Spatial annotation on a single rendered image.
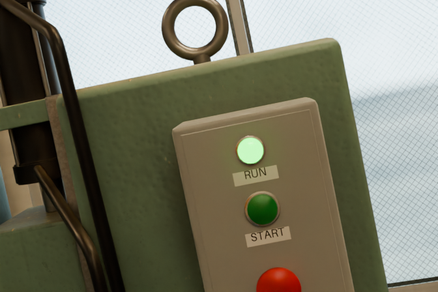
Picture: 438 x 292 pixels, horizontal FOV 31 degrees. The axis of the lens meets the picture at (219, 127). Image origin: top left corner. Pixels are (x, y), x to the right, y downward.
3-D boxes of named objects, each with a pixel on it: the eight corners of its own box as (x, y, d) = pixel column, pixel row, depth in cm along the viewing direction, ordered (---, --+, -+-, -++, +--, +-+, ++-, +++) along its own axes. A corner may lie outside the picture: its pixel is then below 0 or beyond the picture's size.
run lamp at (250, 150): (238, 167, 53) (233, 138, 52) (268, 161, 52) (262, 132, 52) (238, 169, 52) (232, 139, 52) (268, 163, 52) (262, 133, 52)
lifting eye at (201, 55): (171, 72, 70) (156, 0, 70) (236, 58, 70) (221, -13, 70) (169, 72, 69) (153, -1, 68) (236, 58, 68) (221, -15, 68)
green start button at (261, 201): (248, 229, 53) (241, 194, 53) (283, 222, 53) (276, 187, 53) (248, 231, 52) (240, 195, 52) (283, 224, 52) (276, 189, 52)
